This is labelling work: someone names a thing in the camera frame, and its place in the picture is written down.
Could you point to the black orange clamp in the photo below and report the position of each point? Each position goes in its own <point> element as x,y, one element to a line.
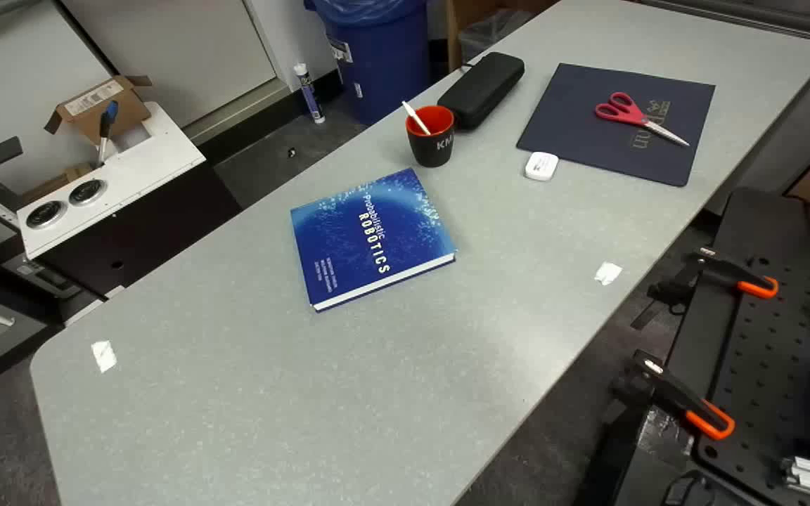
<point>706,265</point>
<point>652,382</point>

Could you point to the black zippered case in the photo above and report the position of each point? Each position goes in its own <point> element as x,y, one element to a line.
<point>481,88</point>

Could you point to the red handled scissors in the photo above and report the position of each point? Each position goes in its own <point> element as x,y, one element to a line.
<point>623,108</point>

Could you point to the blue trash bin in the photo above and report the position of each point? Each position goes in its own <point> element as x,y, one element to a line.
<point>381,52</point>

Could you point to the small white square case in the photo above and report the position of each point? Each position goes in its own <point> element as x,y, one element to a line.
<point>541,165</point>

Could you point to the white side table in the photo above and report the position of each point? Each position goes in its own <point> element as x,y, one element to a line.
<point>156,157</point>

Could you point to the open cardboard box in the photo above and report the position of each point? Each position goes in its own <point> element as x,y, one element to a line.
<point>101,111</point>

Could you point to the clear spray bottle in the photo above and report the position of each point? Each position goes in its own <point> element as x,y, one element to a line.
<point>308,90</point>

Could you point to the white tape piece far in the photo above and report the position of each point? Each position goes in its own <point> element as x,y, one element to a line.
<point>105,354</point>

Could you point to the white tape piece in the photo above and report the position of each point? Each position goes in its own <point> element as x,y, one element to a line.
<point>604,272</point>
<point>105,354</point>

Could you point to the white tape piece near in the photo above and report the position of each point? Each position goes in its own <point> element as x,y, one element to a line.
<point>604,272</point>

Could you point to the navy blue folder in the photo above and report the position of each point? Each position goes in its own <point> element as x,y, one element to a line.
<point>565,122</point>

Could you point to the white pen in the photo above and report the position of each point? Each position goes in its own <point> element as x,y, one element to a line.
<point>413,116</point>

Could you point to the black mug red interior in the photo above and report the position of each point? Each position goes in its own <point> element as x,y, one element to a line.
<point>430,135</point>

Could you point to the blue hardcover book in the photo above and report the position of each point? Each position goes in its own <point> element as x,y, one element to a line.
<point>368,236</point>

